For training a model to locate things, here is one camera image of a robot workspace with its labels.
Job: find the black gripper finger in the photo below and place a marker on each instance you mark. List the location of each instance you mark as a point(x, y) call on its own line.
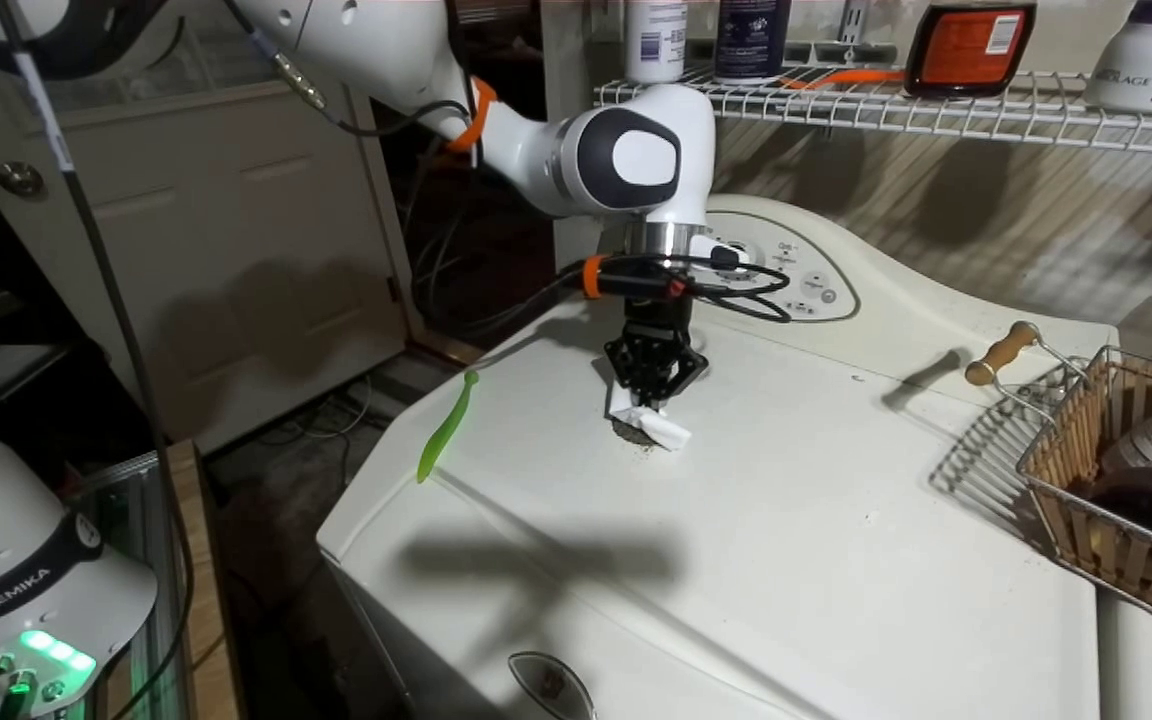
point(686, 379)
point(631, 368)

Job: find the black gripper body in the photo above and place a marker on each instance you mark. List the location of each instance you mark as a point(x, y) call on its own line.
point(659, 320)

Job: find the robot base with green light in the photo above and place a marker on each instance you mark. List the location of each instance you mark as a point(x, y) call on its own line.
point(30, 652)

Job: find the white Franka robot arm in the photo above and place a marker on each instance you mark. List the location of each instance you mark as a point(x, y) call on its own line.
point(537, 155)

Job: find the green plastic strip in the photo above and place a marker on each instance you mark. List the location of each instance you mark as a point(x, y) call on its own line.
point(444, 431)

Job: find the white washing machine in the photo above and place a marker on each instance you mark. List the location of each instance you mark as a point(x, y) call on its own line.
point(802, 575)

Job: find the white lotion bottle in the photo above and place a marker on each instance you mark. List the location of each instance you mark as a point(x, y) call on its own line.
point(659, 42)

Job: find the dark jar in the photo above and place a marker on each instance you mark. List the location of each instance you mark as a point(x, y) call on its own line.
point(754, 37)

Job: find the cream door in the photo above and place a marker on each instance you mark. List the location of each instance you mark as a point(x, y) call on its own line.
point(243, 255)

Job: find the orange black package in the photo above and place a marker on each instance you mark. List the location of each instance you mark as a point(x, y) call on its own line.
point(968, 48)

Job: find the wicker basket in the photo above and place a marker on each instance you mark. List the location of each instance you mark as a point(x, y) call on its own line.
point(1109, 534)

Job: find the wooden platform board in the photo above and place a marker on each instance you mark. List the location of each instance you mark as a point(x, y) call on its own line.
point(196, 603)

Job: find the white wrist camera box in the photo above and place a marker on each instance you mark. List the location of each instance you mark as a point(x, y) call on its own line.
point(717, 255)

